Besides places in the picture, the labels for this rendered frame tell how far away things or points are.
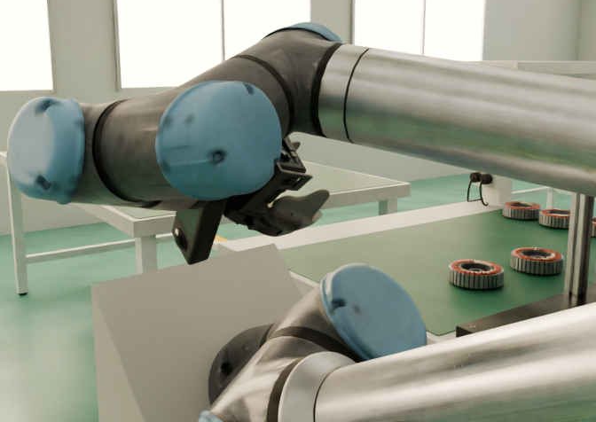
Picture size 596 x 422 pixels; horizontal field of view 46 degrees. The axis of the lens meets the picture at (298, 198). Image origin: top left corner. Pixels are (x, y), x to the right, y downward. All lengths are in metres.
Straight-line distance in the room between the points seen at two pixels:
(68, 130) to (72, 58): 4.77
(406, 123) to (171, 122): 0.16
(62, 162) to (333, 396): 0.25
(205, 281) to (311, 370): 0.34
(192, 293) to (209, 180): 0.41
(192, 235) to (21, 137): 0.22
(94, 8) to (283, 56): 4.82
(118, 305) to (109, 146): 0.34
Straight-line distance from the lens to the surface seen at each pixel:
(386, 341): 0.63
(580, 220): 1.41
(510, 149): 0.48
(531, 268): 1.60
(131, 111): 0.48
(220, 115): 0.43
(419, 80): 0.50
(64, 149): 0.50
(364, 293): 0.65
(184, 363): 0.79
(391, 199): 2.66
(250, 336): 0.77
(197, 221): 0.66
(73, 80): 5.27
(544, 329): 0.42
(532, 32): 8.32
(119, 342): 0.78
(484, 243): 1.84
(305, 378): 0.54
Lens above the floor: 1.21
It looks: 11 degrees down
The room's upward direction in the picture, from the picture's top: straight up
